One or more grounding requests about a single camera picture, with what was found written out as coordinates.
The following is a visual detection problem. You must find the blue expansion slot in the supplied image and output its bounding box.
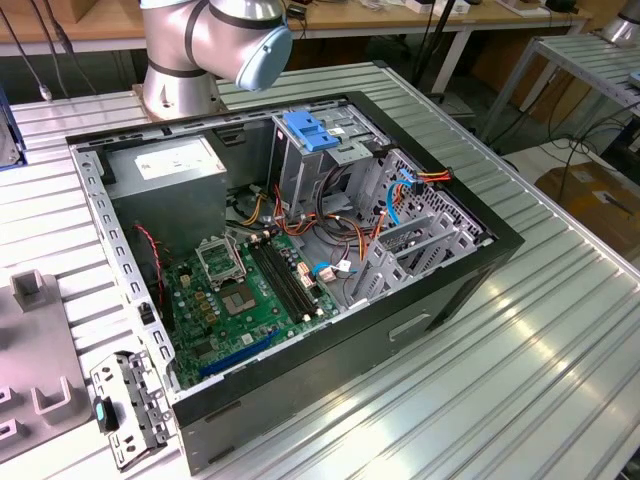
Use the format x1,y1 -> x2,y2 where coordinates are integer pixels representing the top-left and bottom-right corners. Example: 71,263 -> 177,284
199,332 -> 281,379

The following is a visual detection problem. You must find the small brown box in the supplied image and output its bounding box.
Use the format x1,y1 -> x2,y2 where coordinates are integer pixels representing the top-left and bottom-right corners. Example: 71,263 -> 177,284
73,0 -> 99,24

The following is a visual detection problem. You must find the green motherboard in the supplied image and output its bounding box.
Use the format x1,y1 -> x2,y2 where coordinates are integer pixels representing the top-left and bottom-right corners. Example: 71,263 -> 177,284
162,232 -> 341,391

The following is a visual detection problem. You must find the metal slat side table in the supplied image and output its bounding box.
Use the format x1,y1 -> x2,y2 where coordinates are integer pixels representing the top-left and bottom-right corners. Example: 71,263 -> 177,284
479,32 -> 640,151

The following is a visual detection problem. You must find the blue data wire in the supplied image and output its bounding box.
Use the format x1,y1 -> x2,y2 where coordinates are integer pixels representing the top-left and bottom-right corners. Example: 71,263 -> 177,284
309,168 -> 421,279

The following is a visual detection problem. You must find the metal socket cover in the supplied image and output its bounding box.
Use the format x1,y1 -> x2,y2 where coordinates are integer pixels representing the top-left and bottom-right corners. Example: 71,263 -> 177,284
193,234 -> 250,292

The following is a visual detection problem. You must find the CPU socket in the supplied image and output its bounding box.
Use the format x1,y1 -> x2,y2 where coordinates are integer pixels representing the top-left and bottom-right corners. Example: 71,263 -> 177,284
221,282 -> 260,320

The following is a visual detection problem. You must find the hard disk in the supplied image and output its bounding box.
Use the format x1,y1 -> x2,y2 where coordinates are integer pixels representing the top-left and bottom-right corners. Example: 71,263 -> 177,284
0,82 -> 29,171

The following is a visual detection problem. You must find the black latch with blue tab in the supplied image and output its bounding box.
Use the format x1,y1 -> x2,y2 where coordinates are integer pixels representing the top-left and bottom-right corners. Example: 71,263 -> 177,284
92,396 -> 121,434

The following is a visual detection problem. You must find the grey metal drive cage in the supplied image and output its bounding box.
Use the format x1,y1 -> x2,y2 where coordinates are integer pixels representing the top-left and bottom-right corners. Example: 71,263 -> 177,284
267,99 -> 394,216

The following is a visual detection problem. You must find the power supply wire bundle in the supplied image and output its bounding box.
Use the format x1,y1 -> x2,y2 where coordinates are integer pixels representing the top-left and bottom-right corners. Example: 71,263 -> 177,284
224,162 -> 374,264

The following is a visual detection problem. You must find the grey parts rack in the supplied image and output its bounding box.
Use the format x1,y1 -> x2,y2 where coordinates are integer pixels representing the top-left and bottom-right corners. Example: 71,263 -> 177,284
0,268 -> 94,464

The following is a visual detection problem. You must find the black PC case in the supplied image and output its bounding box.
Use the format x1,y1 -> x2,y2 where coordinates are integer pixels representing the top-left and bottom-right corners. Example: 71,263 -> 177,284
64,89 -> 526,476

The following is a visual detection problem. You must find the brown cardboard box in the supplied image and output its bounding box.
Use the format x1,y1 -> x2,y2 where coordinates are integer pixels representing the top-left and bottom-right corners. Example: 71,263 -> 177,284
534,160 -> 640,259

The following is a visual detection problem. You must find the wooden workbench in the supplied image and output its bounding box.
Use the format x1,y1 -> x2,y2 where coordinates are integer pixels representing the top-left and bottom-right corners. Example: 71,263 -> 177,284
0,0 -> 594,99

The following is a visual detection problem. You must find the grey power supply unit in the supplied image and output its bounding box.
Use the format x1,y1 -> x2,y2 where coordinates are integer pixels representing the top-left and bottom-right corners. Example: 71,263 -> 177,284
102,135 -> 229,256

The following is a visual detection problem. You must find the silver card retention bracket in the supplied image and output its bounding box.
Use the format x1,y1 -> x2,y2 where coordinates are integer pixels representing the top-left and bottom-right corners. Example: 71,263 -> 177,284
88,349 -> 177,472

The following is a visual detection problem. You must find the blue plastic drive latch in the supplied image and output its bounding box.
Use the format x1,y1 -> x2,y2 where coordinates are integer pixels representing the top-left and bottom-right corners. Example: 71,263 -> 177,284
282,110 -> 341,154

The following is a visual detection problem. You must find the black cable with silver plug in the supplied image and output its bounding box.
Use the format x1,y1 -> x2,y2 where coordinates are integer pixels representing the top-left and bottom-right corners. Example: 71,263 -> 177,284
0,4 -> 54,104

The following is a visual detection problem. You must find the multicoloured power wire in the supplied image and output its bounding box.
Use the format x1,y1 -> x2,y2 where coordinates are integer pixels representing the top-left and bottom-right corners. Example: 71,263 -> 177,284
357,167 -> 455,264

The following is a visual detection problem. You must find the red black twisted wire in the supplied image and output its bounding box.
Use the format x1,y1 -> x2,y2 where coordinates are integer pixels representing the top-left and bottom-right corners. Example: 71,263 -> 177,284
133,222 -> 167,307

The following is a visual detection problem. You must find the black case fan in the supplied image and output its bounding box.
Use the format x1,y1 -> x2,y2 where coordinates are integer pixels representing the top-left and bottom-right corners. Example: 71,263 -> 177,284
130,223 -> 177,334

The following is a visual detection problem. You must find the silver metal disk bay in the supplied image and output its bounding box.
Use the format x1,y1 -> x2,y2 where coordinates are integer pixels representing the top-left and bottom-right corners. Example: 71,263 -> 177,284
344,147 -> 496,311

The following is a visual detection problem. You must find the black RAM slot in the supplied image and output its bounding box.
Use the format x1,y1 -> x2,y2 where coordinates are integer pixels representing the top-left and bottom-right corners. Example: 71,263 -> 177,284
251,243 -> 307,324
268,238 -> 322,315
262,240 -> 317,318
256,242 -> 312,321

